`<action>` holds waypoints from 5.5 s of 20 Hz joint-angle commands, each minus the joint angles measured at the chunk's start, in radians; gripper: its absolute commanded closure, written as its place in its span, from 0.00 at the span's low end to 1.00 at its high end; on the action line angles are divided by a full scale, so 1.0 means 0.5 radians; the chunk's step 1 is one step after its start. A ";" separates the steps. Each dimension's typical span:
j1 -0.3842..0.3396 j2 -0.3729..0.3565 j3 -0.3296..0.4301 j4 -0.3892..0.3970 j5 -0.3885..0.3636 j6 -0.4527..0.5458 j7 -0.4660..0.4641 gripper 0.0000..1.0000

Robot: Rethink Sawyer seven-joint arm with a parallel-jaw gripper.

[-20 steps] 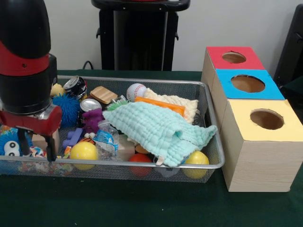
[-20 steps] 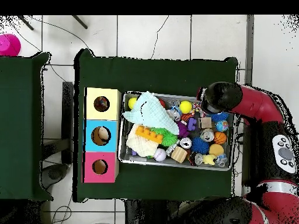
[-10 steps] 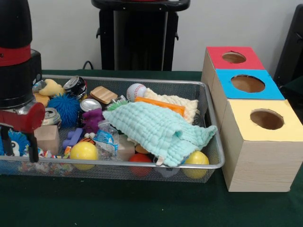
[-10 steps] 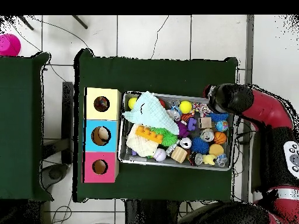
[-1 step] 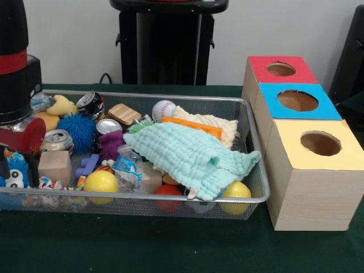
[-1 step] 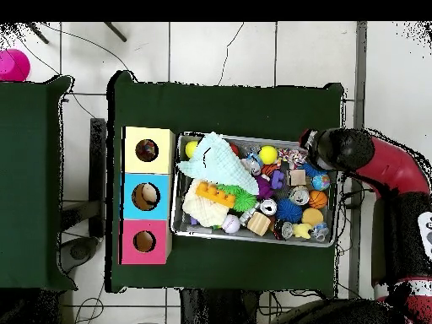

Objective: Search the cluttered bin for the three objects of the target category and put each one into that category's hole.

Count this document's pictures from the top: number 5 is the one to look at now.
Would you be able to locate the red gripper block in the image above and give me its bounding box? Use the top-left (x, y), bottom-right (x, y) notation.
top-left (0, 117), bottom-right (47, 188)

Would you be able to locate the orange plastic toy block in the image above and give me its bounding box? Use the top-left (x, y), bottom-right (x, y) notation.
top-left (162, 115), bottom-right (224, 140)

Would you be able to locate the black upright panel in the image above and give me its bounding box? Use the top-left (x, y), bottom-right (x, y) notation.
top-left (328, 5), bottom-right (364, 114)

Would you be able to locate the black cable loop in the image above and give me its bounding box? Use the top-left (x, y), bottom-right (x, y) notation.
top-left (98, 73), bottom-right (115, 85)

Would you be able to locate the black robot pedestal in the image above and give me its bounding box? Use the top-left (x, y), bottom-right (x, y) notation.
top-left (109, 0), bottom-right (230, 86)

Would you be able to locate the blue spiky ball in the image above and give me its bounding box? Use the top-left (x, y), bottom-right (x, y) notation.
top-left (56, 113), bottom-right (97, 154)

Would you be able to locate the mint knitted cloth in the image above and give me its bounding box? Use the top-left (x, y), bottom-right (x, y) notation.
top-left (122, 122), bottom-right (262, 201)

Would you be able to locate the plain wooden cube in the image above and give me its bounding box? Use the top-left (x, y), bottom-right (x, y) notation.
top-left (38, 150), bottom-right (72, 187)

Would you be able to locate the wooden three-hole box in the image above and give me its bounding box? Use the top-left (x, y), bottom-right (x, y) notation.
top-left (241, 56), bottom-right (358, 231)

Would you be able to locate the white baseball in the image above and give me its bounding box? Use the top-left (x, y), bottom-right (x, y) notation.
top-left (151, 100), bottom-right (177, 122)

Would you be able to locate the striped wooden block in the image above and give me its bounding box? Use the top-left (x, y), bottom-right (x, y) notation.
top-left (107, 104), bottom-right (142, 126)

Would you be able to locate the plain yellow ball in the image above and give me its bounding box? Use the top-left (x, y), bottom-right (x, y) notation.
top-left (220, 181), bottom-right (253, 216)

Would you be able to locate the silver mesh bin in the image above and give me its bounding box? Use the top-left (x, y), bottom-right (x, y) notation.
top-left (0, 89), bottom-right (271, 221)

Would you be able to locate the yellow smiley ball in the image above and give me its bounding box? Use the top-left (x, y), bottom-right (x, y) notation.
top-left (84, 170), bottom-right (118, 205)

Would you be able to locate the cream knitted cloth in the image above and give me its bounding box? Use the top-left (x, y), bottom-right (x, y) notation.
top-left (172, 105), bottom-right (239, 150)

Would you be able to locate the colourful patterned cloth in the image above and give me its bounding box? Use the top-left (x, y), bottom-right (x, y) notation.
top-left (38, 175), bottom-right (86, 191)

